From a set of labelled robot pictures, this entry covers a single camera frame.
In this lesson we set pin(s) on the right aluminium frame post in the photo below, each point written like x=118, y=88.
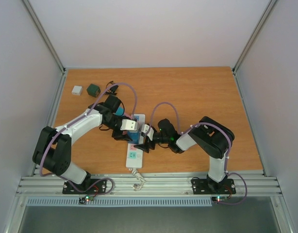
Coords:
x=255, y=33

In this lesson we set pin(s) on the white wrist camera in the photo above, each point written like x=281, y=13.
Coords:
x=129, y=125
x=146, y=128

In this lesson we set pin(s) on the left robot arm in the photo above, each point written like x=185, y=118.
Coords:
x=53, y=148

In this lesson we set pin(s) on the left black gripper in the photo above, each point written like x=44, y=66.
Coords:
x=120, y=136

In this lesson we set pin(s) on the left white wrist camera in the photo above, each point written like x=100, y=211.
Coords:
x=129, y=125

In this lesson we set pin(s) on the aluminium front rail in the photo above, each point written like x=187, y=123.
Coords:
x=251, y=183

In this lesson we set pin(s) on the teal oval plug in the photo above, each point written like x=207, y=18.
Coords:
x=120, y=111

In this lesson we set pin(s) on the aluminium frame post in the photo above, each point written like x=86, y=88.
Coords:
x=255, y=33
x=37, y=23

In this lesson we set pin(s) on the white cube plug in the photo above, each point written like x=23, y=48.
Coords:
x=77, y=90

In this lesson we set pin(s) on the right small circuit board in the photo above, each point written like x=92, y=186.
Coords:
x=218, y=199

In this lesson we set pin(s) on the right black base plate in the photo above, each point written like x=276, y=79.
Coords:
x=202, y=187

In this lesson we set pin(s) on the blue cube adapter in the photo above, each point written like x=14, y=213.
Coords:
x=134, y=136

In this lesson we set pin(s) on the dark green patterned plug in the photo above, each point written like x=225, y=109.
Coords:
x=93, y=90

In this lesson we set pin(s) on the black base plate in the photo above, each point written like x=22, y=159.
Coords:
x=88, y=187
x=202, y=187

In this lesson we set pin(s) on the black charger with cable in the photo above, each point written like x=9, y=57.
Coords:
x=112, y=90

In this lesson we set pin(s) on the left aluminium frame post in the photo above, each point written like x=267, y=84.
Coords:
x=37, y=23

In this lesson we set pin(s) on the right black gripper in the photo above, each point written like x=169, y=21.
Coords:
x=146, y=149

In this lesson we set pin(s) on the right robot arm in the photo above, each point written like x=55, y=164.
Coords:
x=215, y=139

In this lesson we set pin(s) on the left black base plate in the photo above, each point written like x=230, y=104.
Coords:
x=88, y=187

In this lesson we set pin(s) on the left small circuit board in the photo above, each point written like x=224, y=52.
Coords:
x=85, y=200

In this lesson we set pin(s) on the small circuit board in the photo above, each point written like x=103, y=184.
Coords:
x=218, y=199
x=85, y=200

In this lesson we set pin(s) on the blue slotted cable duct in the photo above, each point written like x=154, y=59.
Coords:
x=122, y=202

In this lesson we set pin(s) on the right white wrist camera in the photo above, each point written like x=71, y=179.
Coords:
x=146, y=128

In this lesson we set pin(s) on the white power strip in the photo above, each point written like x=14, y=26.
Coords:
x=134, y=157

